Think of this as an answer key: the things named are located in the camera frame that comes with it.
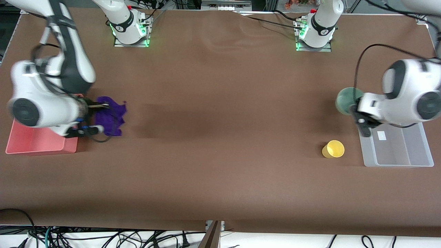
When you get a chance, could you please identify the clear plastic bin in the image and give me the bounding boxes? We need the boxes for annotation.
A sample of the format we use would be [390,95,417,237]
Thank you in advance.
[358,122,434,168]

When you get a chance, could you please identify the pink plastic bin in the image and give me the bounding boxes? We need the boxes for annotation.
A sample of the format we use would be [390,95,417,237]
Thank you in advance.
[5,93,85,155]

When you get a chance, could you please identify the purple cloth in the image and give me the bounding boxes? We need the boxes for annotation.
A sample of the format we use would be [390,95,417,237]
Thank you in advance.
[94,96,127,137]

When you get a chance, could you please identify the yellow cup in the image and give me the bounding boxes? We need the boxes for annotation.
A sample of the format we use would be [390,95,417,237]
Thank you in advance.
[322,140,345,159]

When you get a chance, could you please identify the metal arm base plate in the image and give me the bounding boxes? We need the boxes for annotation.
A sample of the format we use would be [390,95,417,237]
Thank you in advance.
[295,19,332,52]
[114,15,151,48]

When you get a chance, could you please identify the thick black floor cable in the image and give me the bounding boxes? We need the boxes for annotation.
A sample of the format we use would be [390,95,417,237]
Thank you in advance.
[0,208,36,239]

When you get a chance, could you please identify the grey socket box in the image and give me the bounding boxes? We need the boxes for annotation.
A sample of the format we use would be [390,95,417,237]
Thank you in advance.
[201,0,252,11]

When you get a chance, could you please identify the grey table support post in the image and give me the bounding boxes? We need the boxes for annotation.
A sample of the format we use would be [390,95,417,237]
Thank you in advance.
[199,220,222,248]

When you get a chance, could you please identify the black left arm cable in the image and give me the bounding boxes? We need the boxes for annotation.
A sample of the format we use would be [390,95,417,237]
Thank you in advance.
[353,0,441,91]

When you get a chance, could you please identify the orange background items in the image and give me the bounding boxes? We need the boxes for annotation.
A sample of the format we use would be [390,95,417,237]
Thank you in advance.
[284,0,311,9]

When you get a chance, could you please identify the black cable on table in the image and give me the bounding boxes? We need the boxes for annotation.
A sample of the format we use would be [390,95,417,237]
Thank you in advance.
[238,11,299,29]
[273,10,305,23]

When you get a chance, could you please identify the green bowl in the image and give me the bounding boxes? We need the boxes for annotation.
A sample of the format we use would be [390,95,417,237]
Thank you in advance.
[336,87,365,116]

